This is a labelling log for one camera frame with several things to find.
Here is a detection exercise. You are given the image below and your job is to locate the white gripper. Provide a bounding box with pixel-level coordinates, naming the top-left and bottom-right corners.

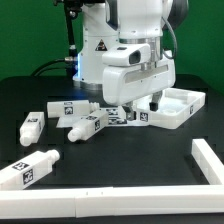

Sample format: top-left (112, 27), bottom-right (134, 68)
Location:
top-left (103, 57), bottom-right (175, 121)

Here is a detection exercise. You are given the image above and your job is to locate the white desk top tray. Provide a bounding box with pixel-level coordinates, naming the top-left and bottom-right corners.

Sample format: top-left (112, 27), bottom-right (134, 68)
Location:
top-left (131, 88), bottom-right (206, 129)

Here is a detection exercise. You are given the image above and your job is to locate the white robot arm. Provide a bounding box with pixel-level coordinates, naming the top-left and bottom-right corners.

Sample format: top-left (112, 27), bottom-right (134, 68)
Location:
top-left (54, 0), bottom-right (189, 120)

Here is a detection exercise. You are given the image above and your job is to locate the white paper marker sheet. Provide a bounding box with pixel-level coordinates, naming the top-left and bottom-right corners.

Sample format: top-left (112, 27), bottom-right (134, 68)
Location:
top-left (55, 107), bottom-right (151, 129)

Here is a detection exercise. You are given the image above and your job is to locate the white L-shaped fence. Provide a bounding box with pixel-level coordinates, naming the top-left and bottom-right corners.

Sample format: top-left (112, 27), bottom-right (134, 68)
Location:
top-left (0, 139), bottom-right (224, 219)

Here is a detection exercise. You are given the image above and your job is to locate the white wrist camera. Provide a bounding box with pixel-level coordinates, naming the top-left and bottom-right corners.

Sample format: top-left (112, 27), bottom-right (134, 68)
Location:
top-left (102, 44), bottom-right (151, 67)

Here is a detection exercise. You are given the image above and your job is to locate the black cable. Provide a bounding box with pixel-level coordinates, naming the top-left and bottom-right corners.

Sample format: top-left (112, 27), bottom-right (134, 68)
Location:
top-left (30, 58), bottom-right (78, 78)

